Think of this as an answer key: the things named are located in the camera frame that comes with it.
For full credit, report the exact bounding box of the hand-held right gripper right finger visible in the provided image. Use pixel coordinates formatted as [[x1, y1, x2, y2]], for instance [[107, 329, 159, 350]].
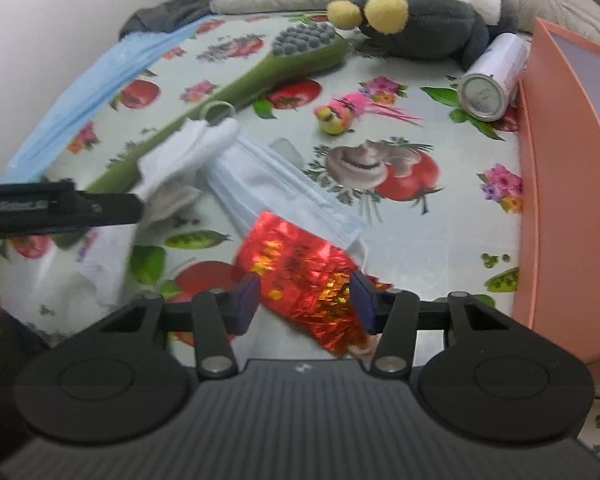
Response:
[[350, 271, 523, 380]]

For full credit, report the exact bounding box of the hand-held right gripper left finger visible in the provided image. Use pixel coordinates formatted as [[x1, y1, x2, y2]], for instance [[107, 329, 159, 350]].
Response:
[[87, 274, 262, 380]]

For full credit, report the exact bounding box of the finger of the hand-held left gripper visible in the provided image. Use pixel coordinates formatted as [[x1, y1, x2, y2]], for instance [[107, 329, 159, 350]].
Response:
[[75, 190, 144, 229]]

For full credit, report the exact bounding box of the red foil packet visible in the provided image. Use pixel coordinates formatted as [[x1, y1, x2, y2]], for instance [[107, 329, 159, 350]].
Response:
[[232, 211, 396, 358]]

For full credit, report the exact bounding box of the white printed tissue sheet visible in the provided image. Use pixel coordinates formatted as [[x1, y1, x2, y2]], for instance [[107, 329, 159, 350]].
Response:
[[30, 224, 137, 336]]

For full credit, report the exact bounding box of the white face mask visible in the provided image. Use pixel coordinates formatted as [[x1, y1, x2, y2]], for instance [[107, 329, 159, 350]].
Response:
[[207, 132, 368, 251]]

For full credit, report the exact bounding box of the pink bird toy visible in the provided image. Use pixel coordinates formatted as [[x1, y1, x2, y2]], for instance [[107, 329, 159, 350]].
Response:
[[314, 92, 423, 137]]

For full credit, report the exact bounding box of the pink cardboard box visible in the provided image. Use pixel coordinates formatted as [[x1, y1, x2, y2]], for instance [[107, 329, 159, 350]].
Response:
[[512, 16, 600, 401]]

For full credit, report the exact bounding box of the fruit print tablecloth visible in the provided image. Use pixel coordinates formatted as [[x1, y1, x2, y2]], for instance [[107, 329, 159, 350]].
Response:
[[0, 10, 531, 376]]

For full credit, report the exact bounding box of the light blue bedsheet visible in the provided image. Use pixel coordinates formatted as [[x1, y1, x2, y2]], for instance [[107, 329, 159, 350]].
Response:
[[0, 27, 201, 181]]

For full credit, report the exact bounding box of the dark grey blanket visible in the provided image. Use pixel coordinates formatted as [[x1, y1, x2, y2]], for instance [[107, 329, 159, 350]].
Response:
[[119, 0, 241, 39]]

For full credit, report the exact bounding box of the green massage brush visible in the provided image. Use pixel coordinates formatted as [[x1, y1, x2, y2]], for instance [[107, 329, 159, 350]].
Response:
[[82, 22, 351, 196]]

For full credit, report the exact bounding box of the white spray can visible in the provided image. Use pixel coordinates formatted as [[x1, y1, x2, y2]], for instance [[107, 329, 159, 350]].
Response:
[[456, 32, 531, 122]]

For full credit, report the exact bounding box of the grey penguin plush toy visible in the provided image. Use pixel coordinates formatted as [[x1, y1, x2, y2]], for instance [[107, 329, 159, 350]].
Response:
[[326, 0, 521, 72]]

